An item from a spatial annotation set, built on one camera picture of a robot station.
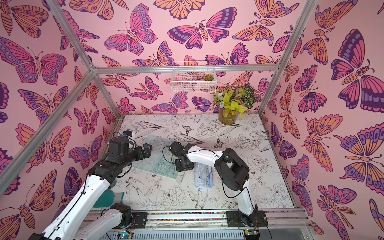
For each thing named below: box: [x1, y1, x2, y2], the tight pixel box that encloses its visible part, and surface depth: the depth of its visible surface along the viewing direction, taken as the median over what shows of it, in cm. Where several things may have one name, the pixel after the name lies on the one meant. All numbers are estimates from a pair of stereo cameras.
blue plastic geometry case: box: [194, 162, 214, 189], surface depth 89 cm
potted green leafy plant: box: [212, 85, 256, 125], surface depth 102 cm
